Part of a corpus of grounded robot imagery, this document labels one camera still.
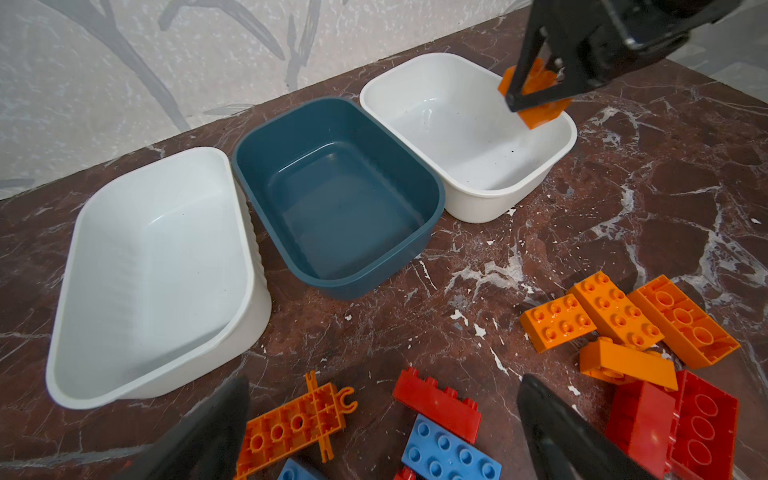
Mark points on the blue brick on red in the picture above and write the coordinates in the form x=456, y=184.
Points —
x=435, y=453

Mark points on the white plastic bin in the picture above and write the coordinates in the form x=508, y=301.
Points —
x=449, y=111
x=163, y=284

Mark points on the red brick sloped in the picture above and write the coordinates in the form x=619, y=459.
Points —
x=640, y=424

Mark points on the teal plastic bin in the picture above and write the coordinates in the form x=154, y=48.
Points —
x=346, y=203

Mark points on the orange lego chassis plate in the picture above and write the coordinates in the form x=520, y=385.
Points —
x=306, y=420

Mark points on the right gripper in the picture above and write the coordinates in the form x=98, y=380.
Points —
x=584, y=45

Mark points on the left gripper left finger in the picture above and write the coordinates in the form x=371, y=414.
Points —
x=204, y=445

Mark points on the left white plastic bin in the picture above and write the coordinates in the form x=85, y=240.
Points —
x=163, y=284

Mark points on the orange brick square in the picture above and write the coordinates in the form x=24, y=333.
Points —
x=556, y=322

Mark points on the orange brick long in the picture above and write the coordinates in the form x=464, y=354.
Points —
x=614, y=314

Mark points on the right white plastic bin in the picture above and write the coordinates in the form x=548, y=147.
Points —
x=449, y=111

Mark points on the blue brick centre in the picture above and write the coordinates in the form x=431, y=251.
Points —
x=296, y=469

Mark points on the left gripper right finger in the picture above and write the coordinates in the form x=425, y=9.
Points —
x=562, y=444

